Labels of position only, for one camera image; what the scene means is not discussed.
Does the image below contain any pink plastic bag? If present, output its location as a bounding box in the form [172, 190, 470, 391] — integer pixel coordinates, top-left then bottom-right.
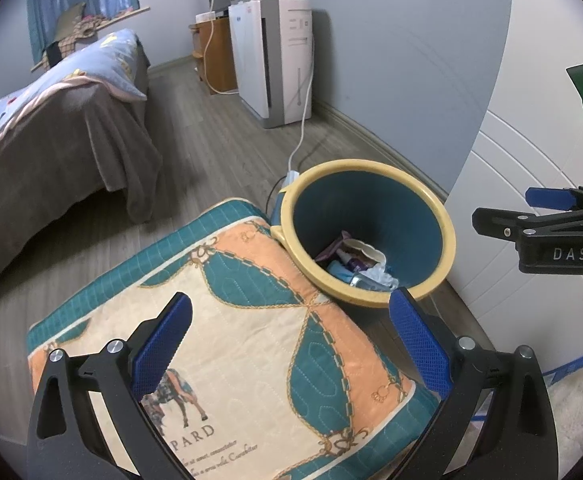
[327, 230, 358, 262]

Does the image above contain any white air purifier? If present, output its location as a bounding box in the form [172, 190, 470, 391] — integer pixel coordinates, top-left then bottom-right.
[228, 0, 315, 130]

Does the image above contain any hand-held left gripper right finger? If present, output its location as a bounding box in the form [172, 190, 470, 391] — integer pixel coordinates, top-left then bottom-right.
[386, 287, 558, 480]

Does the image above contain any cream scalloped wrapper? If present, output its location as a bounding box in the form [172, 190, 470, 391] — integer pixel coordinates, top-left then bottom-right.
[346, 240, 388, 264]

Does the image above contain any teal bin with yellow rim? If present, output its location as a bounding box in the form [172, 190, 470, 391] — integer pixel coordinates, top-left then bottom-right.
[270, 159, 458, 309]

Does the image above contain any white panelled door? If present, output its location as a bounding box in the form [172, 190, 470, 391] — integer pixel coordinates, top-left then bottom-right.
[444, 0, 583, 376]

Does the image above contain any wooden cabinet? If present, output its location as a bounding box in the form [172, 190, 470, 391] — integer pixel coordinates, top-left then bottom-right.
[189, 15, 240, 94]

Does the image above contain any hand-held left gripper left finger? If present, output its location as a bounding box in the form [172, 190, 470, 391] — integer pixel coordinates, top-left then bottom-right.
[26, 291, 195, 480]

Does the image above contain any bed with grey cover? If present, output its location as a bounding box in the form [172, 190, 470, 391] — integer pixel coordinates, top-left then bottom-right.
[0, 42, 165, 299]

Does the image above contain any blue floor tape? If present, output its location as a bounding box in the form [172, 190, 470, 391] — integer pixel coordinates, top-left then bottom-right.
[471, 354, 583, 422]

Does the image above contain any teal orange patterned cushion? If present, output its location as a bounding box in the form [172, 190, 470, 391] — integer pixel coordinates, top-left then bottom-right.
[26, 198, 439, 480]

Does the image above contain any white fluffy rug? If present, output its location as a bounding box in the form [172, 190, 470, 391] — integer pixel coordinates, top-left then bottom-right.
[464, 374, 583, 480]

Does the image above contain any white power cable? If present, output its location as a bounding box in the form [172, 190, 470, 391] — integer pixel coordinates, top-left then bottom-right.
[286, 30, 318, 177]

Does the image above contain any patterned cloth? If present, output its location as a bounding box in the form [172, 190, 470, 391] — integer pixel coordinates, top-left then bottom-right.
[74, 15, 108, 37]

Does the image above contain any cream cable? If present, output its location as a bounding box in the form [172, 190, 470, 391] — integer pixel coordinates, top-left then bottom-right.
[199, 14, 241, 97]

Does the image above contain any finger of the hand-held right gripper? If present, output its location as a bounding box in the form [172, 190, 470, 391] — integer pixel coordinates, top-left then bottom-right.
[473, 206, 583, 249]
[525, 186, 583, 211]

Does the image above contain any light blue printed quilt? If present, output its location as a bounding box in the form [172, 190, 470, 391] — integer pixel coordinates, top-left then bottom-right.
[0, 29, 148, 162]

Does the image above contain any window sill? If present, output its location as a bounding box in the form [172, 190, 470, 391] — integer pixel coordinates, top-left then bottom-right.
[30, 6, 151, 72]

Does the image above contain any olive pillow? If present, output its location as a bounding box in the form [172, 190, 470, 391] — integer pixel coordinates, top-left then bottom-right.
[54, 2, 88, 37]

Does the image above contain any small purple white tube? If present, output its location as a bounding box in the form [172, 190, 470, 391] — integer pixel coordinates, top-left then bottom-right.
[339, 252, 368, 272]

